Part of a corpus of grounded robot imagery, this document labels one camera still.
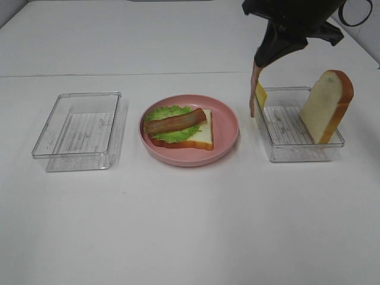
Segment clear plastic tray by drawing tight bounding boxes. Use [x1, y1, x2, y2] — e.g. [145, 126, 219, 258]
[255, 87, 345, 163]
[31, 91, 128, 172]

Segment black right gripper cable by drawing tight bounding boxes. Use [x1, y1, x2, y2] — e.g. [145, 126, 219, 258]
[338, 0, 373, 27]

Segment clear plastic tray left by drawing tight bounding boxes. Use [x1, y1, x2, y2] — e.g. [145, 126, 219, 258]
[31, 91, 128, 172]

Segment yellow cheese slice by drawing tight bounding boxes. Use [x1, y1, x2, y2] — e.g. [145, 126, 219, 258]
[255, 81, 268, 110]

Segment green lettuce leaf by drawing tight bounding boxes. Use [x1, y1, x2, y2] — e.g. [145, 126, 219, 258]
[144, 105, 200, 144]

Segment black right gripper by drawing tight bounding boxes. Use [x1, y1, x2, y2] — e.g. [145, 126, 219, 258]
[242, 0, 344, 67]

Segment bread slice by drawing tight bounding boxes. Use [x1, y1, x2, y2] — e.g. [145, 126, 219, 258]
[299, 69, 354, 144]
[147, 109, 214, 151]

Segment pink round plate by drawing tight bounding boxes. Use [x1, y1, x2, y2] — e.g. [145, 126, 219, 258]
[140, 94, 239, 167]

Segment clear plastic tray right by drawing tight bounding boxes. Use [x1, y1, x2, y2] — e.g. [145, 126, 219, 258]
[255, 87, 345, 163]

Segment bacon strip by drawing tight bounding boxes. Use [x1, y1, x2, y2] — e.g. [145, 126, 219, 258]
[249, 61, 263, 118]
[145, 108, 207, 134]

